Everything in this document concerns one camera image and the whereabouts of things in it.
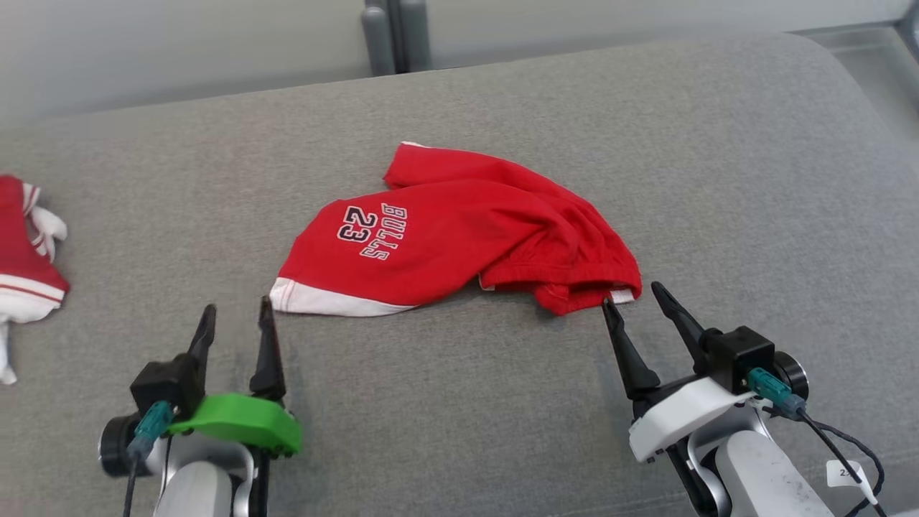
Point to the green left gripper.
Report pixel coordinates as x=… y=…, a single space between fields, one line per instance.
x=244 y=420

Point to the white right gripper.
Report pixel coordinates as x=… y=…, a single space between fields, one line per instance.
x=682 y=413

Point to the red Bulls 23 shorts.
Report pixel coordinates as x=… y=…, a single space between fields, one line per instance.
x=445 y=237

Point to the red and white jersey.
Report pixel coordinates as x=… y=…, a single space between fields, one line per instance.
x=18 y=251

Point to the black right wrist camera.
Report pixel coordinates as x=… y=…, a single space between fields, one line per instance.
x=739 y=355

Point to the grey partition post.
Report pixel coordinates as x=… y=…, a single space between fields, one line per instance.
x=378 y=36

